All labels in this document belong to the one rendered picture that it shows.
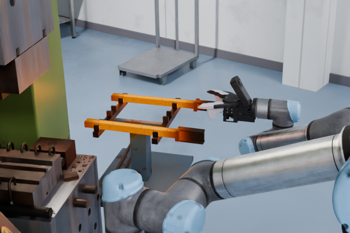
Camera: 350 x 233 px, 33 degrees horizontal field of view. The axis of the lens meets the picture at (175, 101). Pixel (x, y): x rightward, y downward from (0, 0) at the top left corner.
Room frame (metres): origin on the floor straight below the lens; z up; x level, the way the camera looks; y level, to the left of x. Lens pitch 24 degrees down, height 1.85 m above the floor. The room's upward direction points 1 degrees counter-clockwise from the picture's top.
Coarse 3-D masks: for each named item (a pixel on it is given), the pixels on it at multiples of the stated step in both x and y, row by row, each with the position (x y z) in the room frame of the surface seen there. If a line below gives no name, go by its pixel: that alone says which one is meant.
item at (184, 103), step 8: (112, 96) 2.08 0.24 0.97; (120, 96) 2.07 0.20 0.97; (128, 96) 2.07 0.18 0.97; (136, 96) 2.07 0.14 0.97; (144, 96) 2.07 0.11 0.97; (152, 104) 2.04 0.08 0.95; (160, 104) 2.03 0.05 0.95; (168, 104) 2.02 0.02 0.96; (184, 104) 2.00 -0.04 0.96; (192, 104) 2.00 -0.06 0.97; (200, 104) 1.99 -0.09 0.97
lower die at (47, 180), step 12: (12, 156) 1.56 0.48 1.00; (24, 156) 1.58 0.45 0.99; (36, 156) 1.57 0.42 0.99; (48, 156) 1.57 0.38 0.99; (0, 168) 1.51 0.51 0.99; (12, 168) 1.51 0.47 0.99; (24, 168) 1.50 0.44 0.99; (36, 168) 1.49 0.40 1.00; (60, 168) 1.58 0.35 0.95; (12, 180) 1.45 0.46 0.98; (24, 180) 1.44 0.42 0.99; (36, 180) 1.44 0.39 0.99; (48, 180) 1.49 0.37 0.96; (0, 192) 1.41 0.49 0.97; (12, 192) 1.40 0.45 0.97; (24, 192) 1.40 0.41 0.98; (36, 192) 1.41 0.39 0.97; (48, 192) 1.48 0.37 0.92; (36, 204) 1.40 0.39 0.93
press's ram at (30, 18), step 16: (0, 0) 1.36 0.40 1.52; (16, 0) 1.43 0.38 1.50; (32, 0) 1.52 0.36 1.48; (48, 0) 1.61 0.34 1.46; (0, 16) 1.35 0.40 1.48; (16, 16) 1.42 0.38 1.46; (32, 16) 1.51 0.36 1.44; (48, 16) 1.60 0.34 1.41; (0, 32) 1.34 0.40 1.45; (16, 32) 1.41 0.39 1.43; (32, 32) 1.50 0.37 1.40; (48, 32) 1.59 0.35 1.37; (0, 48) 1.34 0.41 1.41; (16, 48) 1.40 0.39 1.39; (0, 64) 1.35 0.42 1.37
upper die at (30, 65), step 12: (36, 48) 1.51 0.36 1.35; (48, 48) 1.58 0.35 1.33; (12, 60) 1.39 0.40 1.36; (24, 60) 1.44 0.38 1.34; (36, 60) 1.50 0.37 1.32; (48, 60) 1.57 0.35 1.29; (0, 72) 1.40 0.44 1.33; (12, 72) 1.39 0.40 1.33; (24, 72) 1.43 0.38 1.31; (36, 72) 1.50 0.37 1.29; (0, 84) 1.40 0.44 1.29; (12, 84) 1.39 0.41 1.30; (24, 84) 1.42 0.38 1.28
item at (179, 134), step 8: (88, 120) 1.87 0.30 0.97; (96, 120) 1.86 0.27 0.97; (104, 120) 1.86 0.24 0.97; (104, 128) 1.84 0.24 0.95; (112, 128) 1.83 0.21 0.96; (120, 128) 1.82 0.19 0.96; (128, 128) 1.81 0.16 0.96; (136, 128) 1.80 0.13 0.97; (144, 128) 1.79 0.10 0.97; (152, 128) 1.79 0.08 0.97; (160, 128) 1.79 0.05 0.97; (168, 128) 1.79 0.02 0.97; (176, 128) 1.79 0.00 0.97; (184, 128) 1.77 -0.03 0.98; (192, 128) 1.76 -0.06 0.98; (160, 136) 1.78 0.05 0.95; (168, 136) 1.77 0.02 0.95; (176, 136) 1.75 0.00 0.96; (184, 136) 1.76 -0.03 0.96; (192, 136) 1.75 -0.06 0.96; (200, 136) 1.74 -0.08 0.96
